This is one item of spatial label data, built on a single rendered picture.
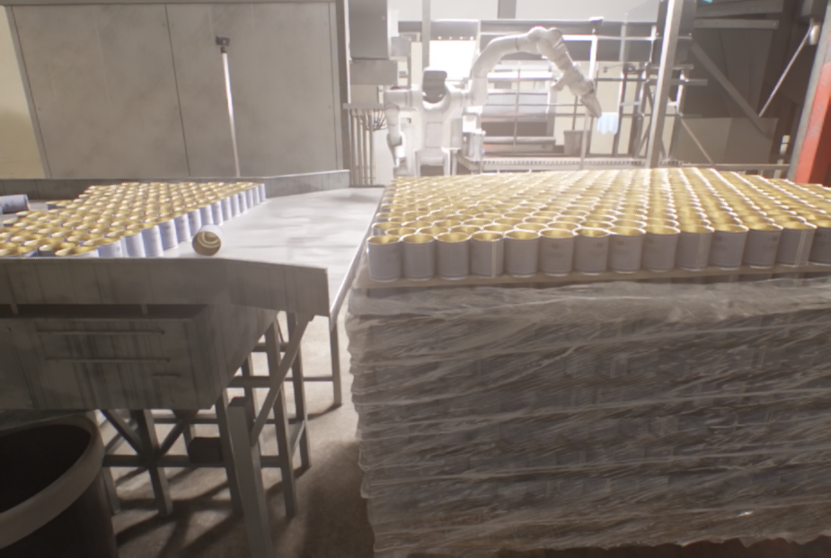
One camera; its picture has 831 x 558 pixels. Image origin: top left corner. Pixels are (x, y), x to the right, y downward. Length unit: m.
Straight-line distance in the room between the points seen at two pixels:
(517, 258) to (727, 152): 4.56
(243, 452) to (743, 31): 5.17
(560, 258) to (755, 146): 4.70
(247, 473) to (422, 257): 0.66
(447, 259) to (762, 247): 0.62
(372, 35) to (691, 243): 2.69
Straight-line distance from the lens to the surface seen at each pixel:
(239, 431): 1.07
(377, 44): 3.24
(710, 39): 5.12
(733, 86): 5.19
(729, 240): 0.99
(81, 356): 1.11
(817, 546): 2.08
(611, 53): 4.23
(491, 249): 0.80
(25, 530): 1.41
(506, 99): 5.35
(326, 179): 2.18
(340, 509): 1.86
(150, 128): 4.03
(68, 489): 1.41
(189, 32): 3.89
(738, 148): 5.35
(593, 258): 0.86
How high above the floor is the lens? 1.39
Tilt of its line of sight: 16 degrees down
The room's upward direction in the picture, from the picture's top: straight up
